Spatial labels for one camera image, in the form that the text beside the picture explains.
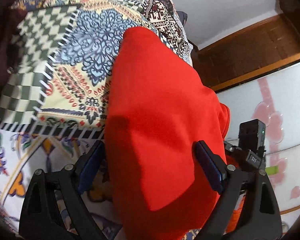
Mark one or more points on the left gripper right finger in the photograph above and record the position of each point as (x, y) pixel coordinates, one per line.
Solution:
(247, 207)

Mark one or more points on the red zip jacket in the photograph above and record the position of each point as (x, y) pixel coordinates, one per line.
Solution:
(158, 108)

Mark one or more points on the grey blue backpack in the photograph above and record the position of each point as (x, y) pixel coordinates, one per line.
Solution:
(183, 17)

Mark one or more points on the patchwork patterned bedspread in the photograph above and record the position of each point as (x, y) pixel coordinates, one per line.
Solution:
(54, 105)

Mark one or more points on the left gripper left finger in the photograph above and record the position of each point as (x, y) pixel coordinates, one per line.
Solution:
(53, 207)

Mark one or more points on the wooden wardrobe with sliding door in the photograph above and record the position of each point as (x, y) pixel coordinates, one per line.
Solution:
(256, 73)

